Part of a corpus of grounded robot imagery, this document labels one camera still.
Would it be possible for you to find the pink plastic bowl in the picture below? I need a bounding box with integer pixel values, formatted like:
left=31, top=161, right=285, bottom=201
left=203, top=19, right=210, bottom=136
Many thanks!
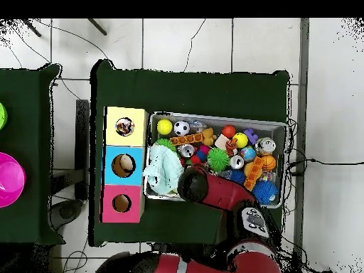
left=0, top=151, right=26, bottom=208

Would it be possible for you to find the mint waffle cloth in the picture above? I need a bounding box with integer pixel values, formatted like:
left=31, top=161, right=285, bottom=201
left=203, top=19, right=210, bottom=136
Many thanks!
left=142, top=144, right=185, bottom=198

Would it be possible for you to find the black power cable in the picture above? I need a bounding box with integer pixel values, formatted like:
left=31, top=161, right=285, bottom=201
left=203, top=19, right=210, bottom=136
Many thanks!
left=285, top=158, right=364, bottom=176

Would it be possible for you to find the black and white soccer ball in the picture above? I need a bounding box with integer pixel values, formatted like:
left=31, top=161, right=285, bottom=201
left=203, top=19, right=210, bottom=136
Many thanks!
left=173, top=120, right=191, bottom=137

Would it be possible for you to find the shallow clear mesh bin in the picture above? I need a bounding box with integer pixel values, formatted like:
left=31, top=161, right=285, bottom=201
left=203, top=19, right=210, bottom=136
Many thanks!
left=143, top=111, right=288, bottom=209

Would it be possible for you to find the long orange plastic brick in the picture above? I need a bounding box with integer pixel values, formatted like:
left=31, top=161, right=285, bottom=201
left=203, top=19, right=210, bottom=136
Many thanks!
left=242, top=156, right=264, bottom=192

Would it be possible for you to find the blue globe ball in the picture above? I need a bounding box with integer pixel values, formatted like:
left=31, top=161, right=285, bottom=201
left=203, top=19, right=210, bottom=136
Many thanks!
left=240, top=145, right=257, bottom=162

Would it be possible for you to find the yellow smiley face ball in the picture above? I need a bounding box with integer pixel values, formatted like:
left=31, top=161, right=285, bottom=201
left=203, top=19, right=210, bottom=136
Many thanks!
left=232, top=132, right=249, bottom=149

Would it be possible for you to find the orange basketball toy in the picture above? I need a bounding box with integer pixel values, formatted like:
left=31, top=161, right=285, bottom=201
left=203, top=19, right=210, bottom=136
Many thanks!
left=260, top=154, right=277, bottom=171

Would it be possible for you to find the blue spiky rubber ball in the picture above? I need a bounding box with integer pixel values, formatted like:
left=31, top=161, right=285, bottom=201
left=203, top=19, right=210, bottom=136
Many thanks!
left=251, top=180, right=279, bottom=205

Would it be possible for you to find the crushed silver drink can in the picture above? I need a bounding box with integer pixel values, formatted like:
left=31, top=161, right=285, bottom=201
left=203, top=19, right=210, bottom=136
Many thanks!
left=255, top=136, right=277, bottom=156

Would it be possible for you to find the black tripod leg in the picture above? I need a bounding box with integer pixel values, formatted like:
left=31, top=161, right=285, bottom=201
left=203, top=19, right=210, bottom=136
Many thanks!
left=21, top=18, right=42, bottom=38
left=87, top=18, right=108, bottom=36

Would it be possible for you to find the green plastic bowl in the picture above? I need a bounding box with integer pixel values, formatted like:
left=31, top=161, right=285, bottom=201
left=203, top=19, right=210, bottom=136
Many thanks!
left=0, top=102, right=9, bottom=131

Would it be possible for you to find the dark green tablecloth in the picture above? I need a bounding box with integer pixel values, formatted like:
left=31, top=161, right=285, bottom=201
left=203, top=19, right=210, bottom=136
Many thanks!
left=88, top=58, right=291, bottom=247
left=0, top=63, right=65, bottom=246

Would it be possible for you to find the wooden box with three holes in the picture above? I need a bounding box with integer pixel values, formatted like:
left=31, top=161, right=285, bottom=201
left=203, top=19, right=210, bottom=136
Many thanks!
left=100, top=106, right=149, bottom=224

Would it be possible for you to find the plain yellow ball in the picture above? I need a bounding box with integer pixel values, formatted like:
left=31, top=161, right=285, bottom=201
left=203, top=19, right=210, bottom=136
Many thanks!
left=156, top=118, right=173, bottom=135

